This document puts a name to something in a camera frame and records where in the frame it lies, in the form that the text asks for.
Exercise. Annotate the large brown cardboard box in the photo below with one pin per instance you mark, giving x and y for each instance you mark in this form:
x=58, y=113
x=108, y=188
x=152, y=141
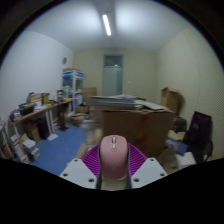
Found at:
x=133, y=126

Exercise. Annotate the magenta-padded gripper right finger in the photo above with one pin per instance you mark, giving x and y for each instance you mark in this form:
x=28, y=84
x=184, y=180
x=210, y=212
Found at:
x=148, y=171

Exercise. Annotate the open cardboard box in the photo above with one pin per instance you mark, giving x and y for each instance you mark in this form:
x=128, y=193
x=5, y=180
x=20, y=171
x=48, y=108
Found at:
x=170, y=99

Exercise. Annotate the wooden side desk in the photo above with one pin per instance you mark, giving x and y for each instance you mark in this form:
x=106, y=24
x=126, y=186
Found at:
x=33, y=113

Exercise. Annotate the blue and white display cabinet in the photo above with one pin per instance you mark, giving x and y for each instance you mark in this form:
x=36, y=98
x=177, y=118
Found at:
x=73, y=86

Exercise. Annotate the shelf unit with books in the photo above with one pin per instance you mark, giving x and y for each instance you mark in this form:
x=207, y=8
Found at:
x=20, y=146

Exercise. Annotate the stacked cardboard boxes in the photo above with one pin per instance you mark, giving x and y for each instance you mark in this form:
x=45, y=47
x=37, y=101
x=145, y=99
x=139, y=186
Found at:
x=89, y=94

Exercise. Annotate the round wall clock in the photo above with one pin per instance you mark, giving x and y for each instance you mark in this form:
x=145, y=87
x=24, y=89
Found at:
x=64, y=60

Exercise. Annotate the grey door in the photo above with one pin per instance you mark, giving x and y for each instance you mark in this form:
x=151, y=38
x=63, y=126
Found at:
x=112, y=80

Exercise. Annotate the black stand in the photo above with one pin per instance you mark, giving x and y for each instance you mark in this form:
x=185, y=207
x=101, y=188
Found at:
x=62, y=115

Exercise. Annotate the low cardboard box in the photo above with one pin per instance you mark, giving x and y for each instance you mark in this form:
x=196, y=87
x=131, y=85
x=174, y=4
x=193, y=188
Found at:
x=78, y=119

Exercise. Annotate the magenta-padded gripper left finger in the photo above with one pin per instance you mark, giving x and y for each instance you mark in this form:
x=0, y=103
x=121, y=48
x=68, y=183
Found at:
x=78, y=171

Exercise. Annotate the pink computer mouse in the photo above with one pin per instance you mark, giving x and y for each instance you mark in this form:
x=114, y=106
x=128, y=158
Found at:
x=114, y=158

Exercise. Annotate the ceiling tube light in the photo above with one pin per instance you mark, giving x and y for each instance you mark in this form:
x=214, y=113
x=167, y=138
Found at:
x=106, y=25

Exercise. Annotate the black bin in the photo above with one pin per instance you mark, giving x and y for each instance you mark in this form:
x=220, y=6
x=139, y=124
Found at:
x=43, y=128

